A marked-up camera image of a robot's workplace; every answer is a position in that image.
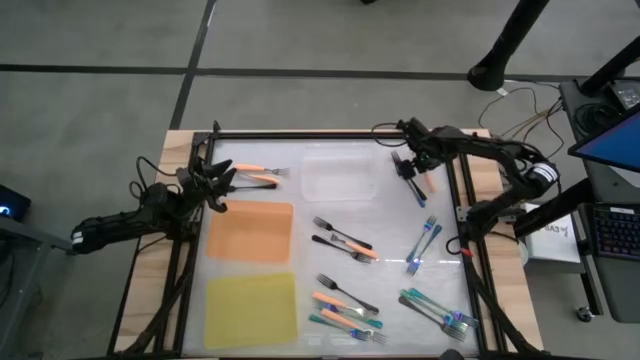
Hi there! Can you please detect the clear plastic bin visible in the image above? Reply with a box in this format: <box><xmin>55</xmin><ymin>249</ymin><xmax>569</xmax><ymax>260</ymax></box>
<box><xmin>299</xmin><ymin>143</ymin><xmax>380</xmax><ymax>203</ymax></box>

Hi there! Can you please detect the black device with blue light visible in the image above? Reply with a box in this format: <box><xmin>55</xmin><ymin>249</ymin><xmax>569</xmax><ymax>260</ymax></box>
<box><xmin>0</xmin><ymin>183</ymin><xmax>33</xmax><ymax>224</ymax></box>

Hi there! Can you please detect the yellow plastic bin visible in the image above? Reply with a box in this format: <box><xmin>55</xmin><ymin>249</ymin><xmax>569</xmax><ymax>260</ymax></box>
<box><xmin>203</xmin><ymin>272</ymin><xmax>300</xmax><ymax>351</ymax></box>

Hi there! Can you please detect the black floor cable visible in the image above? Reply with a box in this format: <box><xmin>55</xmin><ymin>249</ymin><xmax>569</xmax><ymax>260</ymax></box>
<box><xmin>477</xmin><ymin>84</ymin><xmax>569</xmax><ymax>174</ymax></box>

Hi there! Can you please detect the tan floor cable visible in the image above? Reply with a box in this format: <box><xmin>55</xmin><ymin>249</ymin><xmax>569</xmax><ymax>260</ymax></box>
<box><xmin>492</xmin><ymin>97</ymin><xmax>566</xmax><ymax>151</ymax></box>

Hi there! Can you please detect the black coiled cable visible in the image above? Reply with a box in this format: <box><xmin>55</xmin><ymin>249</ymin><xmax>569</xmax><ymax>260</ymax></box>
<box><xmin>573</xmin><ymin>102</ymin><xmax>610</xmax><ymax>137</ymax></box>

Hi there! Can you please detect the black stand pole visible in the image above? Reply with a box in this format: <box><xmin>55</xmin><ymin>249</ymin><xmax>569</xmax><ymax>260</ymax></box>
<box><xmin>579</xmin><ymin>35</ymin><xmax>640</xmax><ymax>97</ymax></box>
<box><xmin>467</xmin><ymin>0</ymin><xmax>551</xmax><ymax>93</ymax></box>

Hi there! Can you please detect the grey desk cart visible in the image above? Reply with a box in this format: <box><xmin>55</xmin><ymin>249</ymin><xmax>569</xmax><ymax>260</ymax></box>
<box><xmin>558</xmin><ymin>78</ymin><xmax>640</xmax><ymax>325</ymax></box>

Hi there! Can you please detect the monitor with blue screen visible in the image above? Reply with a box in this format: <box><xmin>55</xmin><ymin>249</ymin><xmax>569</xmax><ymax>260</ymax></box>
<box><xmin>568</xmin><ymin>106</ymin><xmax>640</xmax><ymax>175</ymax></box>

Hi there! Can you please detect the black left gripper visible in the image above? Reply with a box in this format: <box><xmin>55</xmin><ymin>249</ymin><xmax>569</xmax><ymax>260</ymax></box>
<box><xmin>175</xmin><ymin>155</ymin><xmax>239</xmax><ymax>214</ymax></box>

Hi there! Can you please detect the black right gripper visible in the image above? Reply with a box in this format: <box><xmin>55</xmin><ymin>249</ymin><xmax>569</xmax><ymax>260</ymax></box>
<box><xmin>398</xmin><ymin>117</ymin><xmax>454</xmax><ymax>182</ymax></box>

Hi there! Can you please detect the black aluminium table frame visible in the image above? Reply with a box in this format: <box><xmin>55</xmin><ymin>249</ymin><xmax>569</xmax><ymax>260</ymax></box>
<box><xmin>107</xmin><ymin>118</ymin><xmax>546</xmax><ymax>360</ymax></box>

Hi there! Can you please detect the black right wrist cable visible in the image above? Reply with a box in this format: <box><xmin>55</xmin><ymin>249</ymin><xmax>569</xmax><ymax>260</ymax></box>
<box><xmin>371</xmin><ymin>121</ymin><xmax>404</xmax><ymax>149</ymax></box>

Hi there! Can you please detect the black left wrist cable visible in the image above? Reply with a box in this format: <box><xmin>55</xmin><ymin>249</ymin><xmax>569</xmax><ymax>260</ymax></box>
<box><xmin>128</xmin><ymin>155</ymin><xmax>177</xmax><ymax>201</ymax></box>

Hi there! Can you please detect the black backlit keyboard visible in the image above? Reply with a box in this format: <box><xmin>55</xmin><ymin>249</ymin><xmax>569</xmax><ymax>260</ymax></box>
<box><xmin>592</xmin><ymin>203</ymin><xmax>640</xmax><ymax>262</ymax></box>

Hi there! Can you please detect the orange plastic bin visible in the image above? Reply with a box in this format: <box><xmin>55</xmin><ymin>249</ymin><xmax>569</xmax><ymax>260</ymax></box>
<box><xmin>206</xmin><ymin>199</ymin><xmax>295</xmax><ymax>265</ymax></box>

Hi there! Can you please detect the grey side table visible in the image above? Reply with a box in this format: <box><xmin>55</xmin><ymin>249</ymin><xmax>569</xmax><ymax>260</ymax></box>
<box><xmin>0</xmin><ymin>214</ymin><xmax>83</xmax><ymax>360</ymax></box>

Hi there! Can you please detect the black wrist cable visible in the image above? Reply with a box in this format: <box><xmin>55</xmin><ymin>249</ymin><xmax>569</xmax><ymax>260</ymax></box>
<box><xmin>371</xmin><ymin>121</ymin><xmax>404</xmax><ymax>149</ymax></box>
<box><xmin>128</xmin><ymin>155</ymin><xmax>177</xmax><ymax>201</ymax></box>

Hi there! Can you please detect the white paper box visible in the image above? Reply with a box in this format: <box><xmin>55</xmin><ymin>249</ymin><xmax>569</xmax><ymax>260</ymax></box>
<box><xmin>522</xmin><ymin>201</ymin><xmax>582</xmax><ymax>265</ymax></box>

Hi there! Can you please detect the black power adapter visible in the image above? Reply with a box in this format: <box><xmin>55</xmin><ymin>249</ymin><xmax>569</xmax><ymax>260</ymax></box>
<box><xmin>606</xmin><ymin>79</ymin><xmax>640</xmax><ymax>112</ymax></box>

